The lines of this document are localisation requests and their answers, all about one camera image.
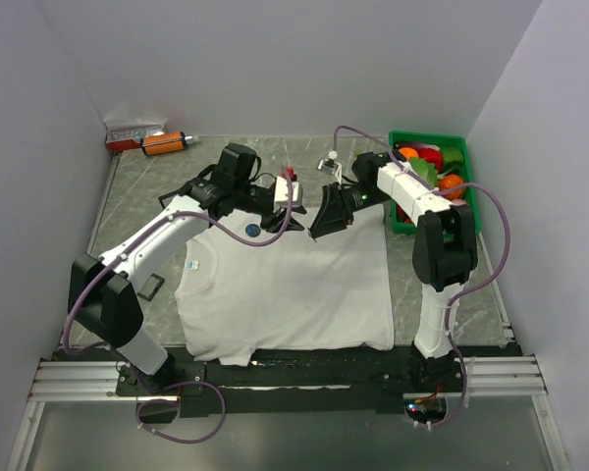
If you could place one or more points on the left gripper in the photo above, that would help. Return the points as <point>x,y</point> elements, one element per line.
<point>272,222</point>

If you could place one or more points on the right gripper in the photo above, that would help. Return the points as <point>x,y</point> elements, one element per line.
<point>334,215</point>

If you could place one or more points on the blue round brooch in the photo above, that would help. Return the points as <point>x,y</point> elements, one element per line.
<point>252,230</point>

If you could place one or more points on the white t-shirt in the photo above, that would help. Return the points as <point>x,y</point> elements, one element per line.
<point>298,293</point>

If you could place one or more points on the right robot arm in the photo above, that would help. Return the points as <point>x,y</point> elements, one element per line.
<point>444,251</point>

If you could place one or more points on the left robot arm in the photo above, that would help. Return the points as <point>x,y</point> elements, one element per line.
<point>103,295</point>

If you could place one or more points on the orange toy fruit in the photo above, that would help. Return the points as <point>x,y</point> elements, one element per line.
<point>408,153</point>

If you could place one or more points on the toy napa cabbage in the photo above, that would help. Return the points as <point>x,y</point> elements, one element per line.
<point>425,170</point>

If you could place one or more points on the red toy pepper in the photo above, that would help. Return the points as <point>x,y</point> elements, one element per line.
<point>432,156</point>

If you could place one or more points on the orange toy pumpkin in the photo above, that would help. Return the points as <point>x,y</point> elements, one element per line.
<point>450,185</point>

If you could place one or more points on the green toy pepper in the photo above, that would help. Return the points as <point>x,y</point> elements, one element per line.
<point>452,158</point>

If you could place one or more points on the orange tube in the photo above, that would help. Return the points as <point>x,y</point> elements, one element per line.
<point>166,143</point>

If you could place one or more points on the red white box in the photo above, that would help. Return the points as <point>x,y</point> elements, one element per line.
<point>122,140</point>

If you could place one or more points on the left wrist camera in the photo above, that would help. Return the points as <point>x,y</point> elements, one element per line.
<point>287,190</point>

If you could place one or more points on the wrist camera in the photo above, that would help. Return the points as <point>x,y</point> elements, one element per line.
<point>287,190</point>
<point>331,166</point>

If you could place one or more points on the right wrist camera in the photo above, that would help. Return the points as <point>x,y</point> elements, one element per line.
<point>331,166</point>

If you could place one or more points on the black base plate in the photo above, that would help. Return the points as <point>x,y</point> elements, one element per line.
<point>285,381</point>

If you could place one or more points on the aluminium rail frame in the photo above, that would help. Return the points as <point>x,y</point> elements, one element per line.
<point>74,420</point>

